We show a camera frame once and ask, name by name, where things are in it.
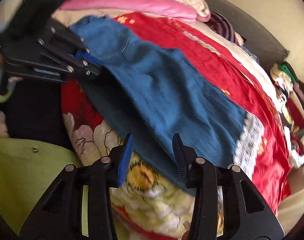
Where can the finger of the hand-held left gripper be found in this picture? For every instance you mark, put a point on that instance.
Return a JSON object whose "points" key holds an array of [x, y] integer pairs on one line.
{"points": [[87, 70], [88, 58]]}

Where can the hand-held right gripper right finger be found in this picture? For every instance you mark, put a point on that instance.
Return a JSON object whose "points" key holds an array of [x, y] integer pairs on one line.
{"points": [[180, 160]]}

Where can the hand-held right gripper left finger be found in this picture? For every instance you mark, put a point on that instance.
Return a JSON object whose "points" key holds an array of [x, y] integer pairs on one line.
{"points": [[125, 162]]}

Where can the blue pants with lace hem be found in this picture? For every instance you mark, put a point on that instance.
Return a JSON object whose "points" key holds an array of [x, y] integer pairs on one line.
{"points": [[167, 92]]}

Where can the red floral blanket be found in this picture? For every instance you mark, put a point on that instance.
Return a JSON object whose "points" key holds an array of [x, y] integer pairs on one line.
{"points": [[216, 62]]}

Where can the person's green jacket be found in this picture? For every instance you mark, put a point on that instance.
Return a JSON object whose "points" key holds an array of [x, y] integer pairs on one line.
{"points": [[22, 175]]}

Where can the pale floral pillow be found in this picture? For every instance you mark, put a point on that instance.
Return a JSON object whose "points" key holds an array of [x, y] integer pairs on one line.
{"points": [[191, 1]]}

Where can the pile of mixed clothes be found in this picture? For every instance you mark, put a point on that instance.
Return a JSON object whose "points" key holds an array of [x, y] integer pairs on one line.
{"points": [[291, 100]]}

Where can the purple striped cloth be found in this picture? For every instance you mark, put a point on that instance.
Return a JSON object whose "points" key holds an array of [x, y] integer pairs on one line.
{"points": [[223, 26]]}

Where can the dark grey headboard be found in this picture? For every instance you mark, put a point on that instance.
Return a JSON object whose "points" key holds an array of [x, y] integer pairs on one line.
{"points": [[254, 30]]}

